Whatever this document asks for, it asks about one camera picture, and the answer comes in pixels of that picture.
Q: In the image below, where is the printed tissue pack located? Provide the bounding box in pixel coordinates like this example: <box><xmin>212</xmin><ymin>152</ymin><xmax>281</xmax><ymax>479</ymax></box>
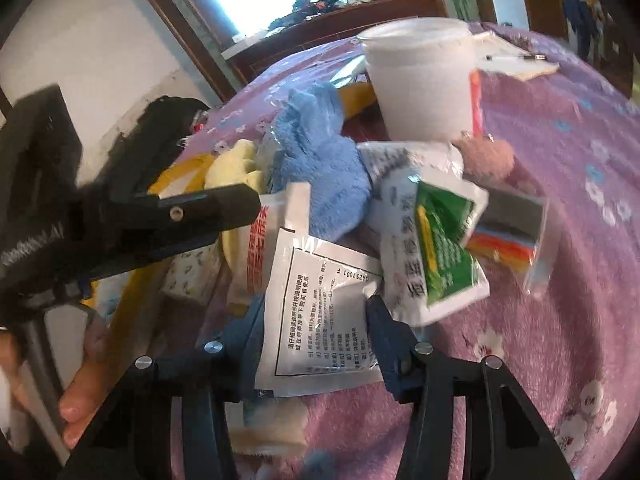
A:
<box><xmin>161</xmin><ymin>246</ymin><xmax>222</xmax><ymax>305</ymax></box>

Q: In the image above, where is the black pen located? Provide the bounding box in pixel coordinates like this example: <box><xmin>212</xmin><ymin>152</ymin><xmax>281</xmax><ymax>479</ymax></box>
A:
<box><xmin>485</xmin><ymin>52</ymin><xmax>549</xmax><ymax>62</ymax></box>

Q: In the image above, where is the black bag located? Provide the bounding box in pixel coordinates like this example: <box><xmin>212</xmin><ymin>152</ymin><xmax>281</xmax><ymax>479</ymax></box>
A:
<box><xmin>102</xmin><ymin>94</ymin><xmax>211</xmax><ymax>186</ymax></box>

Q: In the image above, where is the white plastic cup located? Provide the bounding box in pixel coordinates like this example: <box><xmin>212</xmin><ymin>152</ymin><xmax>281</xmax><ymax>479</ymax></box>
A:
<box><xmin>356</xmin><ymin>17</ymin><xmax>484</xmax><ymax>142</ymax></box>

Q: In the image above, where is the white packet with red print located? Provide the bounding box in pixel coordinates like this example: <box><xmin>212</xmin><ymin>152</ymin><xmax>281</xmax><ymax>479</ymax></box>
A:
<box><xmin>226</xmin><ymin>182</ymin><xmax>312</xmax><ymax>307</ymax></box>

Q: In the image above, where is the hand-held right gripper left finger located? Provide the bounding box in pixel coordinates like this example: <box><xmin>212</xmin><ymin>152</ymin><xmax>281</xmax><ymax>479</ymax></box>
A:
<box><xmin>57</xmin><ymin>295</ymin><xmax>266</xmax><ymax>480</ymax></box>

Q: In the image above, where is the yellow plastic item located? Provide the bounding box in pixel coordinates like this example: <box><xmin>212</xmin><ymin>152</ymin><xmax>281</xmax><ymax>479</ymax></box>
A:
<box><xmin>337</xmin><ymin>81</ymin><xmax>377</xmax><ymax>118</ymax></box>

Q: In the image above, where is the wooden cabinet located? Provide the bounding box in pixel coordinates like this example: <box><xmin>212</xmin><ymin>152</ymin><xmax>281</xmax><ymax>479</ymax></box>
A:
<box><xmin>120</xmin><ymin>0</ymin><xmax>451</xmax><ymax>101</ymax></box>

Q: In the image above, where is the white printed medicine sachet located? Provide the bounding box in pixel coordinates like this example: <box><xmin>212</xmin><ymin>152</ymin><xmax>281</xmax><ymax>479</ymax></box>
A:
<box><xmin>254</xmin><ymin>227</ymin><xmax>385</xmax><ymax>399</ymax></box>

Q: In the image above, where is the person's left hand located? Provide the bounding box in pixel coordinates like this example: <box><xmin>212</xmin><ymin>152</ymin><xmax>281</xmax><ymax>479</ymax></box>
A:
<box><xmin>59</xmin><ymin>317</ymin><xmax>115</xmax><ymax>450</ymax></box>

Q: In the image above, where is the black sponge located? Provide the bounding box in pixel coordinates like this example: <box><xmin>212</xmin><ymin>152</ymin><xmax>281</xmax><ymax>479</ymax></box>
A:
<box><xmin>464</xmin><ymin>184</ymin><xmax>549</xmax><ymax>302</ymax></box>

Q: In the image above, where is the yellow plush toy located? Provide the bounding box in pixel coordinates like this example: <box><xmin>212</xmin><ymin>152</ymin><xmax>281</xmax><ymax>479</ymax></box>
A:
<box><xmin>204</xmin><ymin>139</ymin><xmax>267</xmax><ymax>196</ymax></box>

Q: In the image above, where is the blue plush towel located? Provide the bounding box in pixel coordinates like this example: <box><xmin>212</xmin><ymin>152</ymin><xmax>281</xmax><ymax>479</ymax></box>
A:
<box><xmin>269</xmin><ymin>82</ymin><xmax>374</xmax><ymax>241</ymax></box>

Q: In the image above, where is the green and white packet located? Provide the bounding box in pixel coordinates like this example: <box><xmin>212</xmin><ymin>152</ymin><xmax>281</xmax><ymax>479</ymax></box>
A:
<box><xmin>379</xmin><ymin>164</ymin><xmax>492</xmax><ymax>326</ymax></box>

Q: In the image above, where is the wall poster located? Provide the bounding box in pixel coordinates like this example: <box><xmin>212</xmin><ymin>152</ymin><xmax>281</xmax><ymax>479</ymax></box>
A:
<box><xmin>552</xmin><ymin>0</ymin><xmax>621</xmax><ymax>66</ymax></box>

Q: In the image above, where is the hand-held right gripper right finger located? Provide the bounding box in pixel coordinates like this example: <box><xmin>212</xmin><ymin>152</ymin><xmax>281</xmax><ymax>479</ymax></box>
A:
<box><xmin>365</xmin><ymin>294</ymin><xmax>576</xmax><ymax>480</ymax></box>

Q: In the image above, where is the open notebook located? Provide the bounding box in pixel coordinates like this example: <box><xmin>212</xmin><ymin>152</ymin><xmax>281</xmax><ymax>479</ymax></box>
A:
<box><xmin>469</xmin><ymin>31</ymin><xmax>560</xmax><ymax>82</ymax></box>

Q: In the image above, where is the purple floral blanket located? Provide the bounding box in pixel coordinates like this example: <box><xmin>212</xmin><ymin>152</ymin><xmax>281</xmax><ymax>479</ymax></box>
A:
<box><xmin>165</xmin><ymin>21</ymin><xmax>640</xmax><ymax>480</ymax></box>

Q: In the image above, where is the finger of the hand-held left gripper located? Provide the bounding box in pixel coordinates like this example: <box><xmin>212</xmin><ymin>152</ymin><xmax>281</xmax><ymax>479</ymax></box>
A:
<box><xmin>80</xmin><ymin>183</ymin><xmax>264</xmax><ymax>281</ymax></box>

